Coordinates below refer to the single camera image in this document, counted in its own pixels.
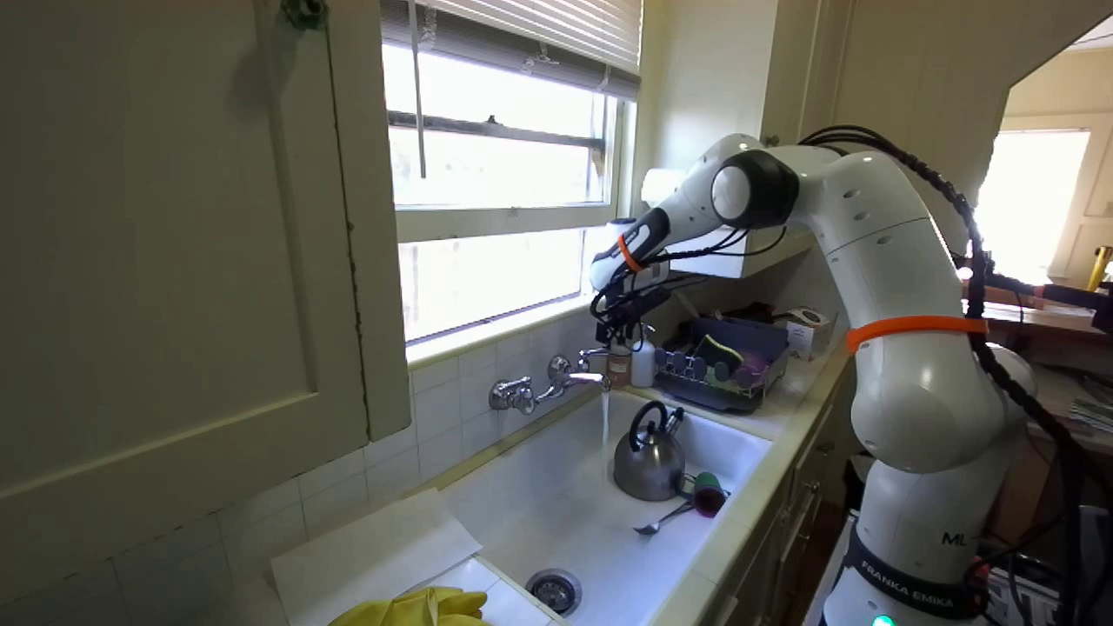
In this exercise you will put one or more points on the white porcelain sink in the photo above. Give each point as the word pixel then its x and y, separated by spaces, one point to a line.
pixel 568 508

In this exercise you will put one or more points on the cream base cabinet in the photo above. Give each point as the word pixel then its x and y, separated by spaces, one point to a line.
pixel 787 508

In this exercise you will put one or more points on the metal spoon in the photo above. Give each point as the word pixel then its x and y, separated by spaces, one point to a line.
pixel 663 520

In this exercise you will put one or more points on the metal sink drain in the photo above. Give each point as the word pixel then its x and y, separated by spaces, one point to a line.
pixel 555 589

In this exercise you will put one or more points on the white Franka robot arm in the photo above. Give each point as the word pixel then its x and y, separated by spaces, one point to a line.
pixel 916 405

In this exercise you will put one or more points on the purple dish rack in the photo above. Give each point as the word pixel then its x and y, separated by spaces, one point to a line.
pixel 719 367

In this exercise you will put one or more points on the green and purple scrubber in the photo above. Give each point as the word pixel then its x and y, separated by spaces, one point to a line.
pixel 704 491

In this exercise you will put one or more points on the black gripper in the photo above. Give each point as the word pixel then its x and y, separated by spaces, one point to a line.
pixel 632 301

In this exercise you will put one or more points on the chrome wall faucet body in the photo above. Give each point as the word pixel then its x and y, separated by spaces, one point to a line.
pixel 562 377

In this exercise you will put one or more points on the white box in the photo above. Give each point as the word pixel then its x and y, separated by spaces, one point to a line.
pixel 808 331

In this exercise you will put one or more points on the small yellow object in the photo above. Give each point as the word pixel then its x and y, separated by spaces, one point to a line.
pixel 1101 265

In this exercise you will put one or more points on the cream window blind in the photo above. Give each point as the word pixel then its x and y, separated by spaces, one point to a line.
pixel 543 24

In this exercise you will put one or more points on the cream wall cabinet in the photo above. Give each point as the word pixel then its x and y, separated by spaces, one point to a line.
pixel 162 254

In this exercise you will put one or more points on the window with white frame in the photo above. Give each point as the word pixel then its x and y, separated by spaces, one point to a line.
pixel 497 221

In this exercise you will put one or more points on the white plastic bottle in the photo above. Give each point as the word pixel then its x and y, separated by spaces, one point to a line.
pixel 645 367

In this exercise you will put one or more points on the soap bottle with orange label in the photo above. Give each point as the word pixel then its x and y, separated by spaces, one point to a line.
pixel 621 369

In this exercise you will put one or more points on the green cabinet knob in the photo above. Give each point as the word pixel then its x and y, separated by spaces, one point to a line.
pixel 303 12

